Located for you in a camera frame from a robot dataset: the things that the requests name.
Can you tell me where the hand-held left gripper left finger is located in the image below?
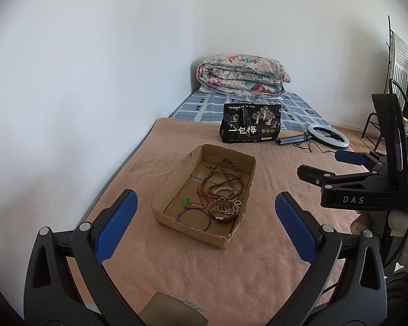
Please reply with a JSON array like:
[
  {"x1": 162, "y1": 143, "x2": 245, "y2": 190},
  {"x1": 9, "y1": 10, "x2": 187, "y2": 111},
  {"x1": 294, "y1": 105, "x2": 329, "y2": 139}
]
[{"x1": 24, "y1": 189, "x2": 147, "y2": 326}]

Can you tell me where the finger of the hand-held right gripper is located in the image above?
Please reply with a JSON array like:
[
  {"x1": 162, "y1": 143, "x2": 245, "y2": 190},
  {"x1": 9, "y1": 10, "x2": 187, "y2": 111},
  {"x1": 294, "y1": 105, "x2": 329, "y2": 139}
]
[
  {"x1": 335, "y1": 150, "x2": 389, "y2": 168},
  {"x1": 297, "y1": 164, "x2": 379, "y2": 188}
]

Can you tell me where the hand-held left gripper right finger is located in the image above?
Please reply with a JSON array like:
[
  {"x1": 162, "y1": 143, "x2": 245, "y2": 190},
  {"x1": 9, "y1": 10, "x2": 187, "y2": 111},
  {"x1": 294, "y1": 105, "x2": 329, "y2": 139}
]
[{"x1": 270, "y1": 192, "x2": 388, "y2": 326}]

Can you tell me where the white bead necklace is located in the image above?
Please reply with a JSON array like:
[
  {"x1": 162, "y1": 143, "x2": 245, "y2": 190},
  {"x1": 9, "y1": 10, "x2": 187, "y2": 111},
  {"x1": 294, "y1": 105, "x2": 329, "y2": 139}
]
[{"x1": 211, "y1": 185, "x2": 242, "y2": 218}]

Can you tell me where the cardboard box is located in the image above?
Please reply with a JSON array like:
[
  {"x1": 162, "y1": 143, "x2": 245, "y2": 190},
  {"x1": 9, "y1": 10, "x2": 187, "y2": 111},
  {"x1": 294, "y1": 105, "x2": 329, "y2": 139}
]
[{"x1": 151, "y1": 144, "x2": 257, "y2": 250}]

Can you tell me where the green jade pendant red cord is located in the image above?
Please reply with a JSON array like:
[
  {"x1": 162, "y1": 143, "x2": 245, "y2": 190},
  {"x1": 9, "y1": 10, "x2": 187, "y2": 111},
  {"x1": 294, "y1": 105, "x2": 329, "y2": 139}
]
[{"x1": 180, "y1": 187, "x2": 212, "y2": 212}]

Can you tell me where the brown leather wristwatch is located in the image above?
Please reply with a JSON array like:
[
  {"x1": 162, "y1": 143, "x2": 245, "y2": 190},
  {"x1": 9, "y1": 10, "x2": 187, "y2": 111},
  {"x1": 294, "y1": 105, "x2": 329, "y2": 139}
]
[{"x1": 207, "y1": 197, "x2": 240, "y2": 225}]

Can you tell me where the brown wooden bead necklace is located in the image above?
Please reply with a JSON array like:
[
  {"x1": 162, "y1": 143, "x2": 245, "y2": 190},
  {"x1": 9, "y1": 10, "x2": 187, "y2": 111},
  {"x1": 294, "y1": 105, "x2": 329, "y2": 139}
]
[{"x1": 200, "y1": 158, "x2": 246, "y2": 202}]

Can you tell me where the black metal stand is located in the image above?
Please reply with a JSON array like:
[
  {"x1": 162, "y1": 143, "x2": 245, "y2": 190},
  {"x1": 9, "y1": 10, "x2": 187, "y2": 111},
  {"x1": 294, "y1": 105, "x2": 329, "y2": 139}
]
[{"x1": 361, "y1": 111, "x2": 389, "y2": 151}]

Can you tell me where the black folded tripod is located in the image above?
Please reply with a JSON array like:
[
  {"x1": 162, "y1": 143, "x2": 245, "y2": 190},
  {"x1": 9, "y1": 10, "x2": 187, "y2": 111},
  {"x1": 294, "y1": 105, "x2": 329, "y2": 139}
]
[{"x1": 275, "y1": 132, "x2": 310, "y2": 145}]

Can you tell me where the black snack bag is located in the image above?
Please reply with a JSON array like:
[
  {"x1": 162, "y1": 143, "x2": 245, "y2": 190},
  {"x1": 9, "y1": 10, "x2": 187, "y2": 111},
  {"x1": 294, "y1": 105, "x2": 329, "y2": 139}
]
[{"x1": 220, "y1": 102, "x2": 282, "y2": 144}]

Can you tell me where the thin red blue bangle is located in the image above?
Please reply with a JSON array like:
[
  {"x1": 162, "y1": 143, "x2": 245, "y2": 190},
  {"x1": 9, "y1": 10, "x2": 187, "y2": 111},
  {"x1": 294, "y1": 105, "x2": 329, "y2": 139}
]
[{"x1": 176, "y1": 207, "x2": 212, "y2": 233}]

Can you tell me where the green striped towel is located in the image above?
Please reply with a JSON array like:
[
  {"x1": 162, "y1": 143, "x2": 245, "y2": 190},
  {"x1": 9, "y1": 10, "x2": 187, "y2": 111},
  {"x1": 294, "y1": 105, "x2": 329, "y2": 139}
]
[{"x1": 390, "y1": 32, "x2": 408, "y2": 93}]

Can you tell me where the black clothes rack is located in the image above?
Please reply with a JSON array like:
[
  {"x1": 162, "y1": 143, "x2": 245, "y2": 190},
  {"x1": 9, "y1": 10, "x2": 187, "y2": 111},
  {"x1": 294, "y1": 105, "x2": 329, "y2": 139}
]
[{"x1": 384, "y1": 15, "x2": 408, "y2": 110}]

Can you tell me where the floral folded quilt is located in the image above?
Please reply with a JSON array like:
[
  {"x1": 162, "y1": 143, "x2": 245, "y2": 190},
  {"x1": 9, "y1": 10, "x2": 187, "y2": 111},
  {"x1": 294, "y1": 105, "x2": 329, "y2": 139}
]
[{"x1": 195, "y1": 54, "x2": 292, "y2": 96}]

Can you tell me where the white ring light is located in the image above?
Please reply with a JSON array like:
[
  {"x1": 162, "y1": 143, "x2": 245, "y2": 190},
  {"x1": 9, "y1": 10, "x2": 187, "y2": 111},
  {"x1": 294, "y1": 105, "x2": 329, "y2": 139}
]
[{"x1": 302, "y1": 124, "x2": 350, "y2": 149}]

